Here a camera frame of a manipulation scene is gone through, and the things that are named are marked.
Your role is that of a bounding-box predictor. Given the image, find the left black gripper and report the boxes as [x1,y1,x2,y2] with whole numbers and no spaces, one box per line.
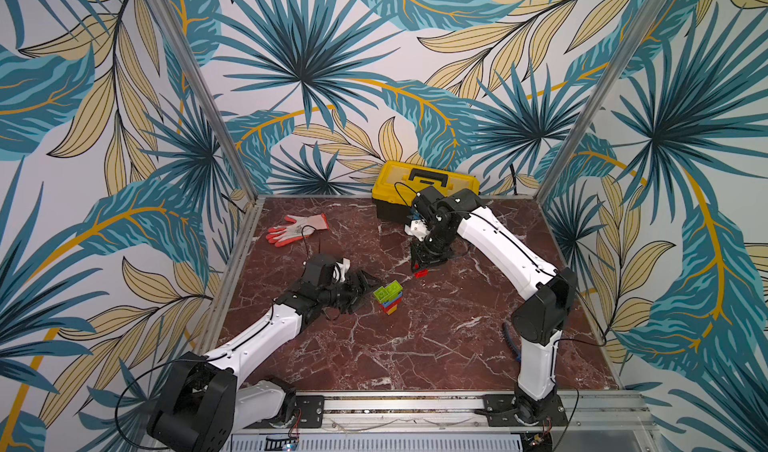
[319,268,384,315]

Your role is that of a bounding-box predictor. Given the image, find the long green lego brick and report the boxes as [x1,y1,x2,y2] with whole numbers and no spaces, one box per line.
[374,287,401,305]

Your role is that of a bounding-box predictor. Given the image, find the small green lego brick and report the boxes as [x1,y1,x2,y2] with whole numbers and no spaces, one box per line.
[385,281,403,296]

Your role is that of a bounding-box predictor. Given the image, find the blue lego brick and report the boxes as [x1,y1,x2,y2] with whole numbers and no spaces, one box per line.
[381,295,402,308]

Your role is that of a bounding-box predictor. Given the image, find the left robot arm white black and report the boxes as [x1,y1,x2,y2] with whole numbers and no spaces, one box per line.
[146,254,383,451]

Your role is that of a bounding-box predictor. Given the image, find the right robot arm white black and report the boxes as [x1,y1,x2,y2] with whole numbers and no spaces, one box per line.
[406,186,577,425]

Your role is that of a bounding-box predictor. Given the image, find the yellow black toolbox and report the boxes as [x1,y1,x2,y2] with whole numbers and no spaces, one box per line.
[372,161,480,225]

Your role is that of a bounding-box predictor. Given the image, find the red white work glove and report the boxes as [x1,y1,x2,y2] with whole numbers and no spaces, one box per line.
[266,213,329,247]

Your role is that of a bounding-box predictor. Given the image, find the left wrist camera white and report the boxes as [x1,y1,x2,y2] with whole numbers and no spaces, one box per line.
[333,258,351,282]

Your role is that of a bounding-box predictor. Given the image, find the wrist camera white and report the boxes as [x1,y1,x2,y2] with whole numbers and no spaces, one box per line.
[404,219,429,240]
[333,258,351,282]

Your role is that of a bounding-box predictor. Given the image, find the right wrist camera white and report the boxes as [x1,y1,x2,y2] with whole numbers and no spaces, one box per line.
[404,219,429,240]

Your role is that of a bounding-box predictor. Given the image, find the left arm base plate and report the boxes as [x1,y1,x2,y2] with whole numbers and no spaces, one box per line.
[263,395,325,429]

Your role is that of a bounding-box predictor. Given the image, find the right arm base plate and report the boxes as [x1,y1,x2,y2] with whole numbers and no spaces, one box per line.
[474,393,568,428]

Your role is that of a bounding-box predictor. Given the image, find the aluminium front frame rail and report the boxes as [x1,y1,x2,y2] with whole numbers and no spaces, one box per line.
[219,390,663,451]

